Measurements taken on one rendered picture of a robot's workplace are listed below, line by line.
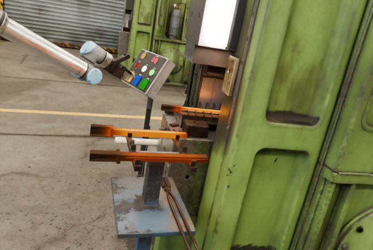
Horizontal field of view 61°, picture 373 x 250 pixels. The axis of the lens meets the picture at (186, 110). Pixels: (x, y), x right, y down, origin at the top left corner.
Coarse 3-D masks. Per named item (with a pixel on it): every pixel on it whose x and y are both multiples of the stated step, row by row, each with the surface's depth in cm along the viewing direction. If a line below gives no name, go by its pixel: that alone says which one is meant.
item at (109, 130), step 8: (96, 128) 130; (104, 128) 131; (112, 128) 132; (120, 128) 135; (128, 128) 136; (96, 136) 131; (104, 136) 132; (112, 136) 132; (144, 136) 136; (152, 136) 137; (160, 136) 138; (168, 136) 140; (184, 136) 142
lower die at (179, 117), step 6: (204, 108) 191; (174, 114) 187; (180, 114) 173; (186, 114) 169; (192, 114) 171; (198, 114) 173; (216, 114) 178; (180, 120) 171; (198, 120) 172; (204, 120) 172; (216, 120) 174; (180, 126) 171
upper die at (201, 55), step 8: (192, 48) 162; (200, 48) 159; (208, 48) 160; (216, 48) 161; (184, 56) 177; (192, 56) 161; (200, 56) 160; (208, 56) 161; (216, 56) 162; (224, 56) 163; (208, 64) 163; (216, 64) 164; (224, 64) 165
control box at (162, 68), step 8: (152, 56) 220; (160, 56) 214; (144, 64) 222; (152, 64) 216; (160, 64) 210; (168, 64) 210; (136, 72) 224; (144, 72) 217; (160, 72) 208; (168, 72) 212; (152, 80) 208; (160, 80) 210; (136, 88) 215; (152, 88) 208; (152, 96) 210
